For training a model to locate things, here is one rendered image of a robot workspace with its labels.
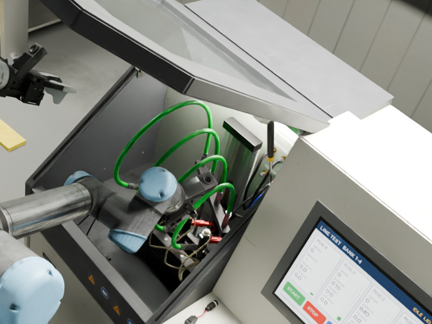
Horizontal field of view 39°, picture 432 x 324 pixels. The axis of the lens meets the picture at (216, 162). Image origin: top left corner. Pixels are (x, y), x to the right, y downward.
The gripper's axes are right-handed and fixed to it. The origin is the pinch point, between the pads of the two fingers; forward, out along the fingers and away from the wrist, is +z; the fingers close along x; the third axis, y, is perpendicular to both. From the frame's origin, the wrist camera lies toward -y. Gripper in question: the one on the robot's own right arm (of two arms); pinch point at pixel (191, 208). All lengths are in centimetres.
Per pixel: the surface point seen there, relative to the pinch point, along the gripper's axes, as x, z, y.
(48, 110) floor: -153, 180, 45
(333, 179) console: 17.3, -9.5, -33.2
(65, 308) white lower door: -11, 55, 59
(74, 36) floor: -218, 227, 7
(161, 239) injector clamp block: -5.8, 31.4, 14.7
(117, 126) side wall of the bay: -50, 37, 7
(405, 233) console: 38, -14, -38
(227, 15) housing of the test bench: -54, 24, -46
